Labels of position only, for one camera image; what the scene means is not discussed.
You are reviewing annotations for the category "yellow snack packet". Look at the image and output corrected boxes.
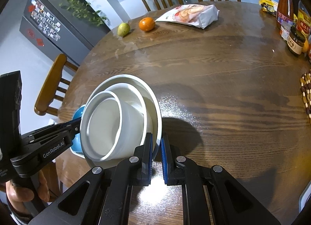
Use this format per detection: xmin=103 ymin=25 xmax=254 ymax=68
xmin=259 ymin=0 xmax=278 ymax=17

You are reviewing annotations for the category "yellow cap oil bottle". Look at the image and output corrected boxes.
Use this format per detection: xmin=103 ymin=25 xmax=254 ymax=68
xmin=296 ymin=0 xmax=310 ymax=39

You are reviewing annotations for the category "grey refrigerator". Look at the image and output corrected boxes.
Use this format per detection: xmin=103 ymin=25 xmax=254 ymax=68
xmin=19 ymin=0 xmax=110 ymax=66

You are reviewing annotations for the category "brown sauce jar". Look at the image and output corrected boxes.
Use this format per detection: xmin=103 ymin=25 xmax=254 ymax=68
xmin=287 ymin=26 xmax=306 ymax=56

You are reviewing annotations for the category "wooden chair left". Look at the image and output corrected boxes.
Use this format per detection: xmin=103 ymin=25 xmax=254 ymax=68
xmin=34 ymin=54 xmax=78 ymax=116

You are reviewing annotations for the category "teal blue dish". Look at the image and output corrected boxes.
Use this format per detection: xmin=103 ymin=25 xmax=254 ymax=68
xmin=70 ymin=105 xmax=85 ymax=159

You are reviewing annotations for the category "white snack bag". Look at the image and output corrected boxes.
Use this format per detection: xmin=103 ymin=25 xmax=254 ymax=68
xmin=155 ymin=4 xmax=219 ymax=29

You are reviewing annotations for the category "orange tangerine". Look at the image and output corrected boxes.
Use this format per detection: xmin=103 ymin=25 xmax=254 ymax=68
xmin=139 ymin=17 xmax=156 ymax=32

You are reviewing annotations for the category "medium white bowl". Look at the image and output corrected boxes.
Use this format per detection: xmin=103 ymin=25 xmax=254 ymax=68
xmin=104 ymin=83 xmax=149 ymax=130

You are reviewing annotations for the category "small orange fruit right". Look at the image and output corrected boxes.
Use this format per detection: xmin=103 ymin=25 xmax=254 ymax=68
xmin=301 ymin=40 xmax=309 ymax=53

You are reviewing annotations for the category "white ramekin cup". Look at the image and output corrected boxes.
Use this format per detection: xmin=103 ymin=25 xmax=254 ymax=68
xmin=80 ymin=91 xmax=152 ymax=162

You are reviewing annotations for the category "green pear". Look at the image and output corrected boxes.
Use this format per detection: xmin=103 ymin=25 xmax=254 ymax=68
xmin=117 ymin=23 xmax=131 ymax=37

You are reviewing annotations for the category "wooden bead trivet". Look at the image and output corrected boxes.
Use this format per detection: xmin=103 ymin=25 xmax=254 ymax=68
xmin=299 ymin=70 xmax=311 ymax=120

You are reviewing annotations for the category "large white bowl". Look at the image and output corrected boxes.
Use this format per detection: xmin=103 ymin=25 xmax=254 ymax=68
xmin=87 ymin=74 xmax=162 ymax=161

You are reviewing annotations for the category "left hand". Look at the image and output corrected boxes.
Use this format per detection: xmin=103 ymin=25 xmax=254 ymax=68
xmin=5 ymin=170 xmax=50 ymax=204

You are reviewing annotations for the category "red sauce bottle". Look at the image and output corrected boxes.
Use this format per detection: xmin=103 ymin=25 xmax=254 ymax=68
xmin=276 ymin=0 xmax=294 ymax=29

